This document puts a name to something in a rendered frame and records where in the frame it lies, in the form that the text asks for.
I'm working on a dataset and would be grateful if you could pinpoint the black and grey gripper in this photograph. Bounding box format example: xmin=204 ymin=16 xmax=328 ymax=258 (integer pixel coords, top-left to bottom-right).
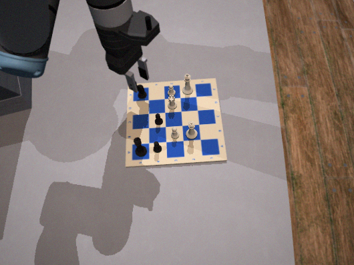
xmin=88 ymin=0 xmax=160 ymax=93

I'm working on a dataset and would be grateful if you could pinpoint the white pawn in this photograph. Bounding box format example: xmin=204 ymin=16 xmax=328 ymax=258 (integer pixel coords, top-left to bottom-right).
xmin=171 ymin=127 xmax=179 ymax=139
xmin=168 ymin=84 xmax=176 ymax=96

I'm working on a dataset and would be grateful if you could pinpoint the blue and cream chessboard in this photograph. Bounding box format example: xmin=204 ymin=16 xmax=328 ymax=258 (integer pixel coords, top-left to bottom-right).
xmin=126 ymin=78 xmax=227 ymax=168

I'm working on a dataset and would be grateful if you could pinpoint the white chess king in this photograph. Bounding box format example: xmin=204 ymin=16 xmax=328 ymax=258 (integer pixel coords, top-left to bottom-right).
xmin=182 ymin=74 xmax=193 ymax=95

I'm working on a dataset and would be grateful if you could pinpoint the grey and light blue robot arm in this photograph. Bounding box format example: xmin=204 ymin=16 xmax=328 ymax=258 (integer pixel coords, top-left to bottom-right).
xmin=0 ymin=0 xmax=125 ymax=78

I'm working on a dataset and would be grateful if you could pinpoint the white chess queen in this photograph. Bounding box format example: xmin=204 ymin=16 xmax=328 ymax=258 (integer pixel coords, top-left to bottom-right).
xmin=186 ymin=121 xmax=197 ymax=139

